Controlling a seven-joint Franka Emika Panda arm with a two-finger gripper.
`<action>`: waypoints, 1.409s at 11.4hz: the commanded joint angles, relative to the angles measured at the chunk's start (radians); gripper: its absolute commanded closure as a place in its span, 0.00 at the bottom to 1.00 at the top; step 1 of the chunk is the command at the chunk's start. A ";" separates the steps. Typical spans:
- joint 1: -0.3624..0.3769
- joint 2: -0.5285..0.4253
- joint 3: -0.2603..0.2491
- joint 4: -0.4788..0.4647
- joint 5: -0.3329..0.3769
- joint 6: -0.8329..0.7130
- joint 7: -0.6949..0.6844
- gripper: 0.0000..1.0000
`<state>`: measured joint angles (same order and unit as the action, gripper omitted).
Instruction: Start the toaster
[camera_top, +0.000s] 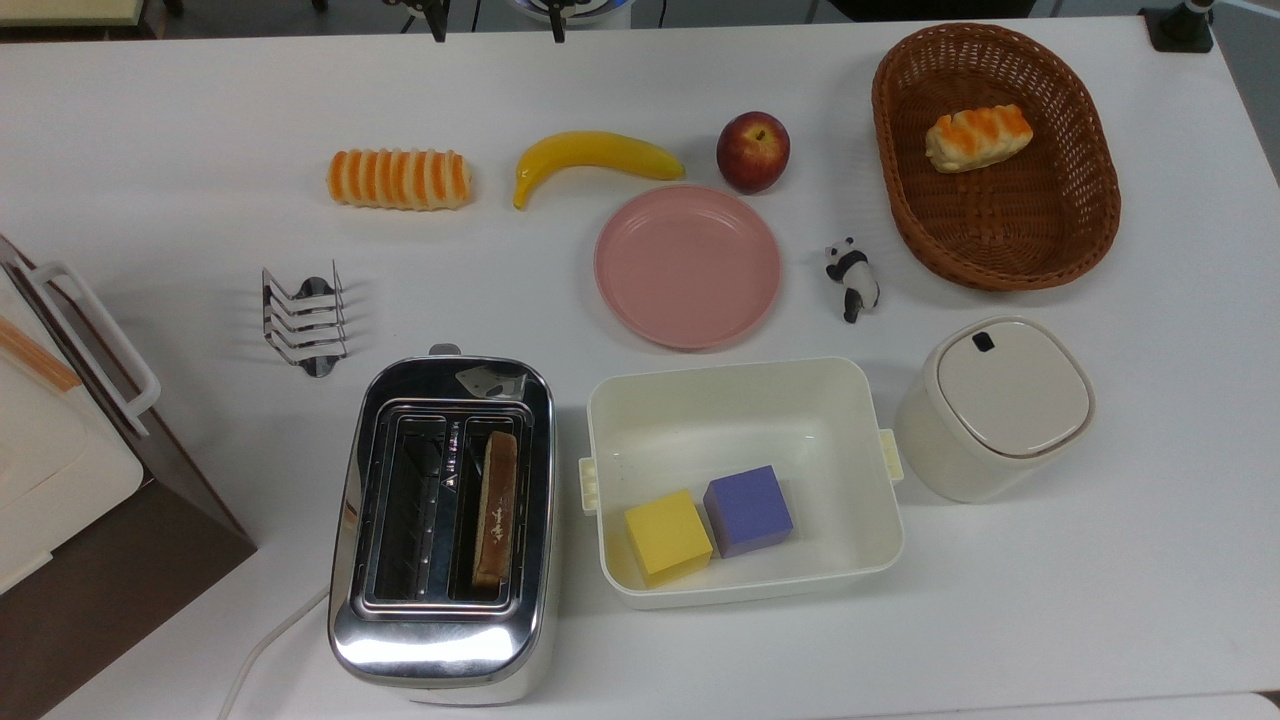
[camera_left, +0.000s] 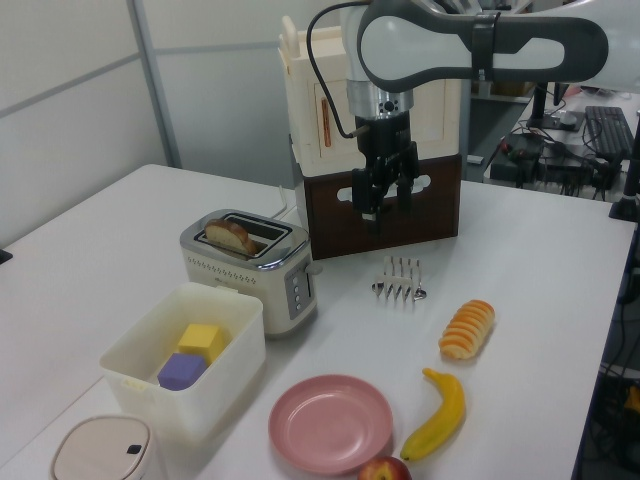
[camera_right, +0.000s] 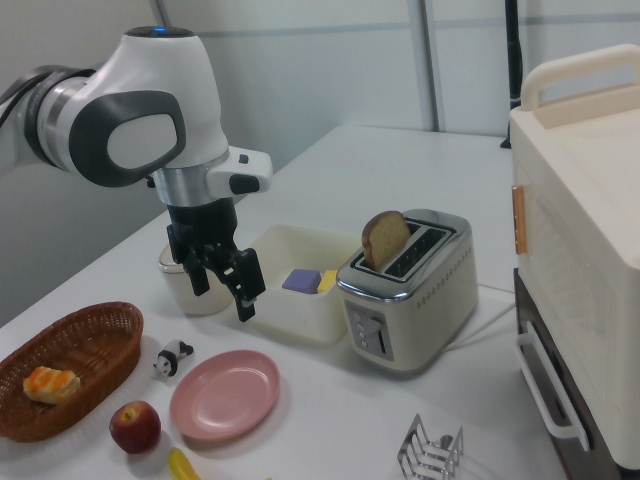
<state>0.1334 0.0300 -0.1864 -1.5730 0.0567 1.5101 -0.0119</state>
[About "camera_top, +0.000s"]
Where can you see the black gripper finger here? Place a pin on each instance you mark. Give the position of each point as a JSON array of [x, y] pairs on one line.
[[557, 20], [438, 20]]

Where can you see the chrome two-slot toaster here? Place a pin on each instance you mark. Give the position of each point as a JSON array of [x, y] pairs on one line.
[[440, 600]]

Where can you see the yellow banana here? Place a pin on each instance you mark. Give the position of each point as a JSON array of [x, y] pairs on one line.
[[590, 155]]

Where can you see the long orange striped bread roll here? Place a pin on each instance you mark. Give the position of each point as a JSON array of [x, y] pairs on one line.
[[400, 180]]

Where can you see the red apple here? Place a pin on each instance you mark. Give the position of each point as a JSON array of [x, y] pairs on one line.
[[752, 152]]

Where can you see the pink plate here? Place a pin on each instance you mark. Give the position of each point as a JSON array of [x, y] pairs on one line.
[[688, 266]]

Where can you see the metal toast rack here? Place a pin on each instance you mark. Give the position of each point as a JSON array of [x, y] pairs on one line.
[[305, 320]]

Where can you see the beige board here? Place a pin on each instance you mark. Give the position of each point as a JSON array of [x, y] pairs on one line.
[[70, 10]]

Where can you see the panda figurine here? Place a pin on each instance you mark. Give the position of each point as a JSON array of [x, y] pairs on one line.
[[855, 280]]

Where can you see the short orange striped bread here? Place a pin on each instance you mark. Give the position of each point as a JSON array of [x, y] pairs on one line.
[[978, 137]]

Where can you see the white plastic box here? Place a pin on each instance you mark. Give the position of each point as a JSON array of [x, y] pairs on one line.
[[740, 420]]

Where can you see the toast slice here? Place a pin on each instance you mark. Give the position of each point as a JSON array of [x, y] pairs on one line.
[[496, 505]]

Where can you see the brown wicker basket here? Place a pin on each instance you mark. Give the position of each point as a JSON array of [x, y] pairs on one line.
[[1000, 230]]

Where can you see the purple cube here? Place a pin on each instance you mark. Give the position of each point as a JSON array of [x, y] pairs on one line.
[[748, 508]]

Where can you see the yellow cube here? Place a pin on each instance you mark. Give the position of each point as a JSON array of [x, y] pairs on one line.
[[667, 535]]

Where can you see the white lidded canister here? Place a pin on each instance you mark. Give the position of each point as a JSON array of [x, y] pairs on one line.
[[1000, 400]]

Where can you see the black camera stand base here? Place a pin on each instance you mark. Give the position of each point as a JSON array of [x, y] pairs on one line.
[[1180, 28]]

